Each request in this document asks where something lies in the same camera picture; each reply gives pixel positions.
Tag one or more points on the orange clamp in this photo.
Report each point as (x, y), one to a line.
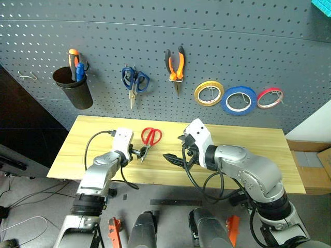
(114, 232)
(233, 228)

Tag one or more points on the dark cabinet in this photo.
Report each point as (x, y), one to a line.
(23, 124)

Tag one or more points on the flat black strip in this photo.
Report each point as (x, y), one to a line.
(175, 202)

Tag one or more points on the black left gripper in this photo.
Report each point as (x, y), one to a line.
(132, 152)

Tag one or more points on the brown cardboard box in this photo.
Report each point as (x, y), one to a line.
(310, 168)

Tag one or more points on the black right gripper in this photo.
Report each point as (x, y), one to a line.
(192, 152)

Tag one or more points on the red tape roll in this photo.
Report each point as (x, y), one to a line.
(261, 96)

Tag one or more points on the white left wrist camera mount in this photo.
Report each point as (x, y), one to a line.
(123, 142)

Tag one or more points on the metal pliers holder hook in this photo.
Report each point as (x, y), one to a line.
(176, 80)

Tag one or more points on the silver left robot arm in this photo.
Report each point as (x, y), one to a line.
(99, 175)

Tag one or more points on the orange black needle-nose pliers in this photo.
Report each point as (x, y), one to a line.
(178, 67)

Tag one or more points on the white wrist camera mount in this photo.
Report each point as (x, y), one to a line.
(123, 142)
(201, 135)

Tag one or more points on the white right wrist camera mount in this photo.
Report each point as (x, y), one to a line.
(201, 135)

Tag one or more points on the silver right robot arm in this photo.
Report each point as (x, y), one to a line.
(248, 173)

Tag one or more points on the blue tape roll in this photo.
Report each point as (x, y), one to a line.
(227, 95)

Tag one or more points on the bare metal pegboard hook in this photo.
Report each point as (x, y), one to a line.
(26, 75)

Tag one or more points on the dark rounded robot leg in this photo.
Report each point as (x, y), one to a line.
(143, 230)
(209, 228)

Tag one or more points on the yellow tape roll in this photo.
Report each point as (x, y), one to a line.
(197, 91)

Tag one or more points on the teal foam block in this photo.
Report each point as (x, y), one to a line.
(322, 6)

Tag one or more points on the grey equipment case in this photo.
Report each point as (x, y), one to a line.
(18, 162)

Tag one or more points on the black metal cup holder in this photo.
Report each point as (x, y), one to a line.
(77, 94)

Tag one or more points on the dark grey pegboard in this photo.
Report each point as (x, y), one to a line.
(232, 51)

